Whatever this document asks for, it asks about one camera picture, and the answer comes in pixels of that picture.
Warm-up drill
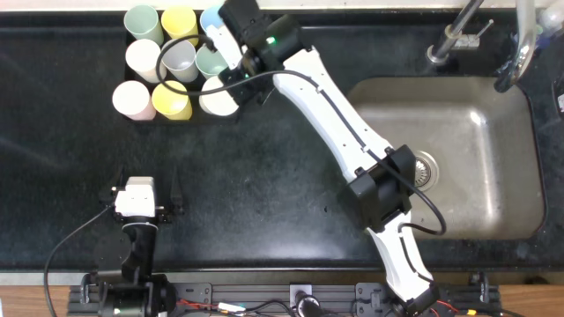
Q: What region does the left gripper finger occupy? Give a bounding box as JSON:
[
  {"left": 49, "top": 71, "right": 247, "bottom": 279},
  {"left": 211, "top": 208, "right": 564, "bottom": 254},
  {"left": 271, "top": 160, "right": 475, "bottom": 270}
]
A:
[
  {"left": 99, "top": 166, "right": 127, "bottom": 206},
  {"left": 169, "top": 166, "right": 185, "bottom": 216}
]

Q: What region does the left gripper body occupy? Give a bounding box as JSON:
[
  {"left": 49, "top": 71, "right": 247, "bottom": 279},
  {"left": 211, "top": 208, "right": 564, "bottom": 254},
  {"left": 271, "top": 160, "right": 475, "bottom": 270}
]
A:
[{"left": 115, "top": 203, "right": 177, "bottom": 224}]

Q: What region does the pink cup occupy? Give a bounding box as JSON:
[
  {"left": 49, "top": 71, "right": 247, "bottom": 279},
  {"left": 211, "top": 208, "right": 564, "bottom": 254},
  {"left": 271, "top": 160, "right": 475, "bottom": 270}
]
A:
[{"left": 111, "top": 80, "right": 157, "bottom": 122}]

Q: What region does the white cup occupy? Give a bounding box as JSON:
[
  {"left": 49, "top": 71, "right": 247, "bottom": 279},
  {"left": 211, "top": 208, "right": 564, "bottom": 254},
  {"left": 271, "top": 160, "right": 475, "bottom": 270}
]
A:
[
  {"left": 198, "top": 75, "right": 241, "bottom": 117},
  {"left": 124, "top": 39, "right": 167, "bottom": 85}
]

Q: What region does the black tray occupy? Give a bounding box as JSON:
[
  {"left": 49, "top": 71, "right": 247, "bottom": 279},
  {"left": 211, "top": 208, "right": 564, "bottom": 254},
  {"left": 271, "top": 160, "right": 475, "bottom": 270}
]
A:
[{"left": 124, "top": 8, "right": 241, "bottom": 127}]

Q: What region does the yellow cup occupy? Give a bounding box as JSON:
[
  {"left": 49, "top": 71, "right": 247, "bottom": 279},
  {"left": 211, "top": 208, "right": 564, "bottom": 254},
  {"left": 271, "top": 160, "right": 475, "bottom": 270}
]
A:
[
  {"left": 160, "top": 5, "right": 200, "bottom": 48},
  {"left": 151, "top": 80, "right": 194, "bottom": 122}
]

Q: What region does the green cup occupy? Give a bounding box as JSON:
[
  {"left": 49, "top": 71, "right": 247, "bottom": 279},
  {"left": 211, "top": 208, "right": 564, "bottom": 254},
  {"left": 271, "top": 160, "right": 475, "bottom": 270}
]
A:
[
  {"left": 123, "top": 4, "right": 165, "bottom": 47},
  {"left": 195, "top": 44, "right": 230, "bottom": 80}
]

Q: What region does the grey cup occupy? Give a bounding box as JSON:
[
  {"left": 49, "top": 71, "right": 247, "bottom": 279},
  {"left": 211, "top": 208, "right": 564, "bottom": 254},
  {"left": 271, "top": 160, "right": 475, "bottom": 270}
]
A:
[{"left": 160, "top": 38, "right": 199, "bottom": 84}]

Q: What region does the blue cup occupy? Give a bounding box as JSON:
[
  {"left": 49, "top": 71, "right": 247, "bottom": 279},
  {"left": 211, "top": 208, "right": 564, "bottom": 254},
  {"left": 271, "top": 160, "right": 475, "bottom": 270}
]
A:
[{"left": 199, "top": 5, "right": 226, "bottom": 32}]

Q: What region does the steel tap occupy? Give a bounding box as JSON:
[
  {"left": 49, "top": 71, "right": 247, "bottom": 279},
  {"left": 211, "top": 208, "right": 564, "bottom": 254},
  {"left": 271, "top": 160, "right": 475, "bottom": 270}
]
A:
[{"left": 425, "top": 0, "right": 541, "bottom": 93}]

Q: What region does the steel sink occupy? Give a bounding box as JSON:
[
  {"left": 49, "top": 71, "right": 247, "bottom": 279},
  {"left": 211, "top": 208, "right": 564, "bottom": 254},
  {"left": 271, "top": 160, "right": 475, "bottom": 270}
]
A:
[{"left": 345, "top": 77, "right": 547, "bottom": 241}]

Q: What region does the clear plastic package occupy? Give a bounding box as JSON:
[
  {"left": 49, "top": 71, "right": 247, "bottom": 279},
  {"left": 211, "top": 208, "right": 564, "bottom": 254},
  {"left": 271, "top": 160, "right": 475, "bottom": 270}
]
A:
[{"left": 551, "top": 77, "right": 564, "bottom": 120}]

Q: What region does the blue soap bottle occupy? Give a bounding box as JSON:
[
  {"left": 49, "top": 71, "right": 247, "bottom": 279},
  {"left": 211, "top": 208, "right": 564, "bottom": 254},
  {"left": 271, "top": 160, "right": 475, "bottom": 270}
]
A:
[{"left": 535, "top": 2, "right": 564, "bottom": 52}]

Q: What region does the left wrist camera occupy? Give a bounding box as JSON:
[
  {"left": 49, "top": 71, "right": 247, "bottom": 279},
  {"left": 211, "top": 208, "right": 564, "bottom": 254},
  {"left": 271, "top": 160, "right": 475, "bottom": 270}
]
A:
[{"left": 114, "top": 176, "right": 157, "bottom": 218}]

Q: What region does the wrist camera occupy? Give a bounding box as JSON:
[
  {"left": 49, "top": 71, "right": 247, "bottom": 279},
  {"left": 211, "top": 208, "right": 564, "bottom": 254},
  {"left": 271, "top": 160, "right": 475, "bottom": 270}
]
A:
[
  {"left": 114, "top": 176, "right": 157, "bottom": 218},
  {"left": 204, "top": 24, "right": 244, "bottom": 70}
]

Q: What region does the mounting rail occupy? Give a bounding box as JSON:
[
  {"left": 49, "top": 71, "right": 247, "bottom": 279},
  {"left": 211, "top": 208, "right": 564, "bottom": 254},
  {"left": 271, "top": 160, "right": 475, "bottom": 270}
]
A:
[{"left": 68, "top": 281, "right": 503, "bottom": 317}]

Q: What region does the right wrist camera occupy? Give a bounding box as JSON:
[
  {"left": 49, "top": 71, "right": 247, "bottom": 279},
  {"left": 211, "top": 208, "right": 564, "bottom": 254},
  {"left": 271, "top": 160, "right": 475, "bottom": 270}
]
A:
[{"left": 204, "top": 24, "right": 244, "bottom": 70}]

